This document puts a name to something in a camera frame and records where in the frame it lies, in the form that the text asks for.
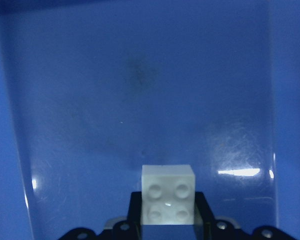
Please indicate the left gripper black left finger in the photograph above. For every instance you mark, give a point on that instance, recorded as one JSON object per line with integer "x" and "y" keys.
{"x": 134, "y": 215}

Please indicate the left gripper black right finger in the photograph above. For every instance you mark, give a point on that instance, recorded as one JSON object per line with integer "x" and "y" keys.
{"x": 204, "y": 219}

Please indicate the white block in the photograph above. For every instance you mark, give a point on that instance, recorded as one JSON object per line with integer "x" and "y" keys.
{"x": 168, "y": 194}

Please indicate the blue plastic tray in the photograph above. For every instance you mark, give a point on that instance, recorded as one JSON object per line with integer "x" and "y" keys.
{"x": 92, "y": 90}

